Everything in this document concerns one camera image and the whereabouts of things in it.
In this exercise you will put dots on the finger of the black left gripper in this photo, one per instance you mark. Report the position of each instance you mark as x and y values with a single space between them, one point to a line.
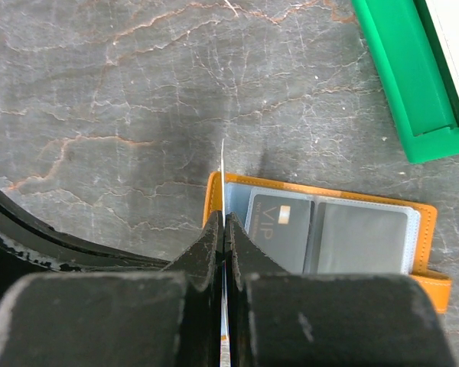
29 245

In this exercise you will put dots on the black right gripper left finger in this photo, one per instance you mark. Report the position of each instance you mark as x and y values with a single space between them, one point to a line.
169 317

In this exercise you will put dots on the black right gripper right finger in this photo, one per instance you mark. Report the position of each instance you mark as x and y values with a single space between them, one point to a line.
282 319

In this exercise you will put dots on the white credit card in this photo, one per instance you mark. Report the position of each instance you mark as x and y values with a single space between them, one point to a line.
223 182

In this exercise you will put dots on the green plastic bin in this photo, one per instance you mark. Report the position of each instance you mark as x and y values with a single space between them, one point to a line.
415 83

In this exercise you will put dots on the black gold-lined credit card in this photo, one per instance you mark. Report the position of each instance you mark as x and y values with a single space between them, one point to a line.
359 240

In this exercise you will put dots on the black VIP credit card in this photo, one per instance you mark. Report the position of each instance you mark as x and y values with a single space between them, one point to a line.
279 223

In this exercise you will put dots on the orange leather card holder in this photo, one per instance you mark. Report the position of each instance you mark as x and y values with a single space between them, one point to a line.
314 230

